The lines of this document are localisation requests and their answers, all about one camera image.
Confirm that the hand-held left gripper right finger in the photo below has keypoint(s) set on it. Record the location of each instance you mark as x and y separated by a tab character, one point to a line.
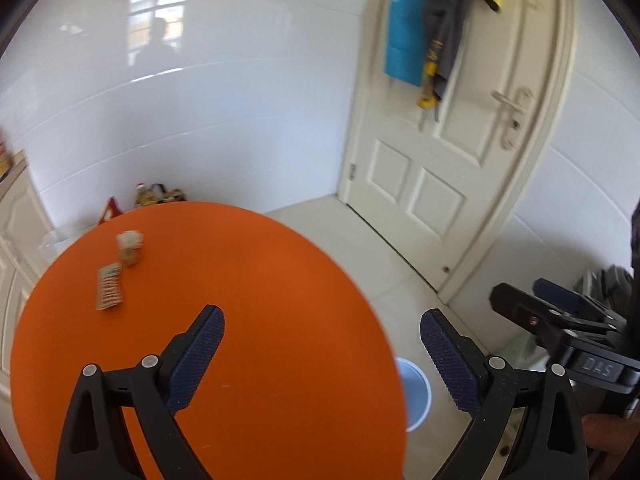
450	360

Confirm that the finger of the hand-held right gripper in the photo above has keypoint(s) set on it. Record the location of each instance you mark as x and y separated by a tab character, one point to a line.
520	307
555	292

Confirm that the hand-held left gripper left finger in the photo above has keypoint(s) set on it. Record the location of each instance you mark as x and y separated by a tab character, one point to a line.
195	355

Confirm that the person's right hand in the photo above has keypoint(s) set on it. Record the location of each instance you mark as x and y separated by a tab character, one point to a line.
612	435

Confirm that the green patterned board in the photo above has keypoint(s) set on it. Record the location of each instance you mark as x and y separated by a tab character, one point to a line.
525	352

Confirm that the white red snack wrapper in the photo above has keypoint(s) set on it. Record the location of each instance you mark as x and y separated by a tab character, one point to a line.
109	287

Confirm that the cream panel door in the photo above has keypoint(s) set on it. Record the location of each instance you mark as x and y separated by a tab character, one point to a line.
435	195

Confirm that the red snack bag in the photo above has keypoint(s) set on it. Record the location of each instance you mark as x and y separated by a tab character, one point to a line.
110	211

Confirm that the yellow oil bottle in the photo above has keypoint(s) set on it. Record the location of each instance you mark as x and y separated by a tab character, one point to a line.
142	196

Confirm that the cream kitchen base cabinet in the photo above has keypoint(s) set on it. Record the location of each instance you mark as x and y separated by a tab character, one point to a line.
20	220

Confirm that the grey garment yellow trim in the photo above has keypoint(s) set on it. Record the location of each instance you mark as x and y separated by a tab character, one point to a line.
445	25

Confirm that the blue apron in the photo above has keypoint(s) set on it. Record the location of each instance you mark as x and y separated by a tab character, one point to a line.
407	25

